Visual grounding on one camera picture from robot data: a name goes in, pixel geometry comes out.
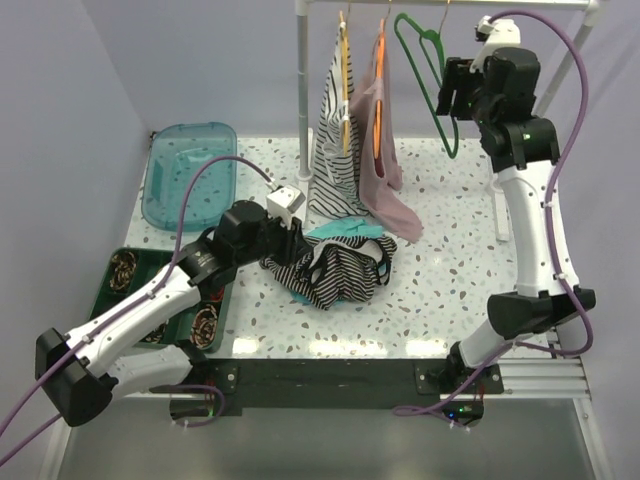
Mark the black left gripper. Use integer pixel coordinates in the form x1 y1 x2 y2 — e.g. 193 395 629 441
235 210 313 268

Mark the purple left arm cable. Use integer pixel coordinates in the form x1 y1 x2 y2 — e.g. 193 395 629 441
0 155 279 441

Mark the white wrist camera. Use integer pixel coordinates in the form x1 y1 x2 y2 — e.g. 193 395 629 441
266 185 306 228
469 16 521 73

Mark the leopard print hair tie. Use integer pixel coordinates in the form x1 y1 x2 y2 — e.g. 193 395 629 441
108 251 139 293

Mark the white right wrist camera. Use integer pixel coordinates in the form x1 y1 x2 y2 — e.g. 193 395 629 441
469 16 521 73

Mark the teal tank top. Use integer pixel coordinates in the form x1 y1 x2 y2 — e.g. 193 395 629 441
290 218 387 305

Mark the yellow hanger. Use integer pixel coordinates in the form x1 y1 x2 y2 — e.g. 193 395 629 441
339 7 351 155

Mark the white clothes rack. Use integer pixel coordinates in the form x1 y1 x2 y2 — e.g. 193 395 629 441
293 0 606 243

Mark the brown floral hair tie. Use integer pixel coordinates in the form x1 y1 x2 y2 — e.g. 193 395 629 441
191 305 221 349

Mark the orange hanger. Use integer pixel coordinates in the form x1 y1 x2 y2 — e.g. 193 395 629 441
373 0 392 159

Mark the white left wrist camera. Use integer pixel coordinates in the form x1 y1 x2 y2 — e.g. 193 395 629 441
266 185 306 228

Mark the green hanger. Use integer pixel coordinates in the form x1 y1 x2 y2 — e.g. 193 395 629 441
393 0 460 160

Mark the teal transparent plastic bin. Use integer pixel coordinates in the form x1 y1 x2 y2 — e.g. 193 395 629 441
141 122 237 233

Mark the dark green organizer tray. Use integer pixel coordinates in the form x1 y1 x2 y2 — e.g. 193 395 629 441
88 246 234 351

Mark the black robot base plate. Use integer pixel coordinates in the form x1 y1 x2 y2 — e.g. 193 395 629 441
166 359 504 425

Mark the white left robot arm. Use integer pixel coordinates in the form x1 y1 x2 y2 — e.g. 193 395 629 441
35 188 307 427

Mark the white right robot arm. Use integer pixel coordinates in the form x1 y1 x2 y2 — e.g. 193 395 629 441
435 47 596 393

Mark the pink tank top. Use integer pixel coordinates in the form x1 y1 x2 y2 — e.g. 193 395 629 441
350 46 423 243

